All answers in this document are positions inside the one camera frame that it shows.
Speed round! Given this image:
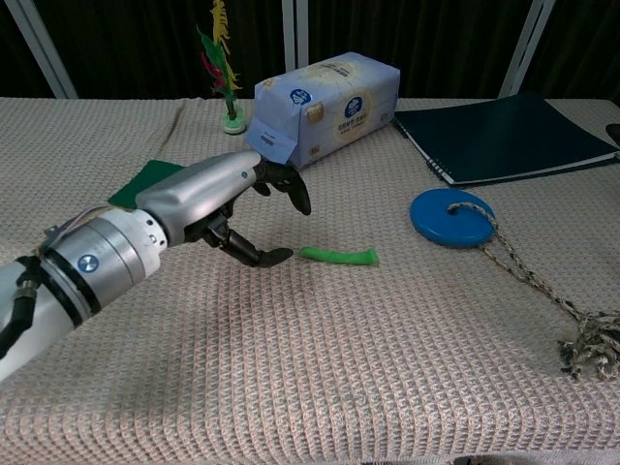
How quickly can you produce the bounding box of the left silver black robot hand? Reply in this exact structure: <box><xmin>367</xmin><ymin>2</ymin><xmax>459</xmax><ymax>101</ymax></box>
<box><xmin>135</xmin><ymin>149</ymin><xmax>313</xmax><ymax>269</ymax></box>

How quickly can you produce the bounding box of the green bendy strip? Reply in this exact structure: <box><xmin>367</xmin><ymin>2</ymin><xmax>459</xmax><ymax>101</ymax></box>
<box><xmin>297</xmin><ymin>245</ymin><xmax>381</xmax><ymax>266</ymax></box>

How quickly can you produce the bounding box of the green yellow sponge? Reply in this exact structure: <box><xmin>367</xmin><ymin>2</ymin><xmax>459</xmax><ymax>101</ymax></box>
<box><xmin>107</xmin><ymin>159</ymin><xmax>185</xmax><ymax>210</ymax></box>

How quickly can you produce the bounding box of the colourful feather shuttlecock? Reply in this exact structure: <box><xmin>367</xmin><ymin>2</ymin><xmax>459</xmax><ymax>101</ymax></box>
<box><xmin>196</xmin><ymin>0</ymin><xmax>247</xmax><ymax>136</ymax></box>

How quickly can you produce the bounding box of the dark blue spiral notebook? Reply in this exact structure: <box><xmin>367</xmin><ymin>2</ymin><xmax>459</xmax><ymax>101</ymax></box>
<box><xmin>391</xmin><ymin>91</ymin><xmax>620</xmax><ymax>188</ymax></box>

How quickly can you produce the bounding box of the black curtain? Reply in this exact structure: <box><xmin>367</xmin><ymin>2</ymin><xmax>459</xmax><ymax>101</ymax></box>
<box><xmin>0</xmin><ymin>0</ymin><xmax>620</xmax><ymax>106</ymax></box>

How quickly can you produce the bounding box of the blue tissue pack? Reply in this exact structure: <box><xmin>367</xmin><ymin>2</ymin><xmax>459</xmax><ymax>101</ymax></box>
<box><xmin>246</xmin><ymin>51</ymin><xmax>402</xmax><ymax>170</ymax></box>

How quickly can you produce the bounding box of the blue plastic disc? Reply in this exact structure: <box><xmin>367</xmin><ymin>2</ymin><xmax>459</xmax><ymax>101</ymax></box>
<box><xmin>409</xmin><ymin>188</ymin><xmax>496</xmax><ymax>250</ymax></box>

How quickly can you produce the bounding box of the beige woven tablecloth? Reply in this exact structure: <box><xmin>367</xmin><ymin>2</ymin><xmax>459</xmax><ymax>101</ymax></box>
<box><xmin>0</xmin><ymin>96</ymin><xmax>620</xmax><ymax>465</ymax></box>

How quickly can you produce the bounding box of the white metal frame post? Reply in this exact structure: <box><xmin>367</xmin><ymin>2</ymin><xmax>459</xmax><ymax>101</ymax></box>
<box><xmin>3</xmin><ymin>0</ymin><xmax>78</xmax><ymax>100</ymax></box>
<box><xmin>497</xmin><ymin>0</ymin><xmax>557</xmax><ymax>98</ymax></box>
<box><xmin>281</xmin><ymin>0</ymin><xmax>310</xmax><ymax>74</ymax></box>

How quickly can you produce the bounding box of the braided beige rope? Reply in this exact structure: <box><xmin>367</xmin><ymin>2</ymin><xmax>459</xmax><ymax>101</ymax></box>
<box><xmin>446</xmin><ymin>201</ymin><xmax>620</xmax><ymax>382</ymax></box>

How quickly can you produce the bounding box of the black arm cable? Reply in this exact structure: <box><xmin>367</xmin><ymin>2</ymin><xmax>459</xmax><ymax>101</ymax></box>
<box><xmin>0</xmin><ymin>256</ymin><xmax>43</xmax><ymax>360</ymax></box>

